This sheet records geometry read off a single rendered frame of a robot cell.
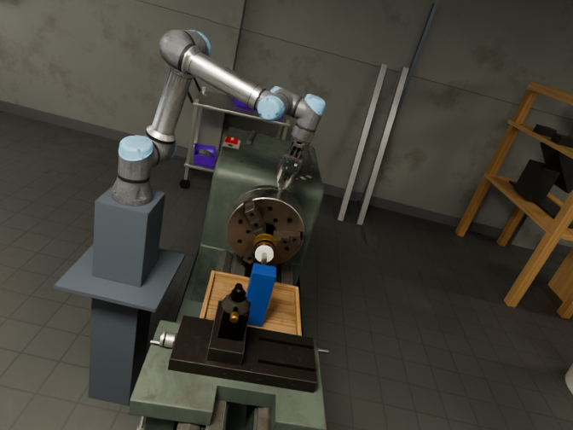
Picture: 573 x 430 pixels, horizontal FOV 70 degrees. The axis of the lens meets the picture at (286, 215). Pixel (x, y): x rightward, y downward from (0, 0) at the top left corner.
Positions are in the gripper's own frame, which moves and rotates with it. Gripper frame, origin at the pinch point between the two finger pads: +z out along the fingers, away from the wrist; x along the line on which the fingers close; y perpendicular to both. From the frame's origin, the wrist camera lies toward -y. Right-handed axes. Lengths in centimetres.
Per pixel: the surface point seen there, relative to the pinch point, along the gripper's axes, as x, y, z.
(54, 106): -282, -296, 137
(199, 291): -18, -11, 71
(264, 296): 8.8, 32.3, 26.8
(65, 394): -60, 17, 137
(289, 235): 10.1, 3.5, 17.1
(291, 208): 6.6, 0.0, 7.5
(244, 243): -5.5, 2.1, 29.0
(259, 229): -1.7, 8.3, 16.6
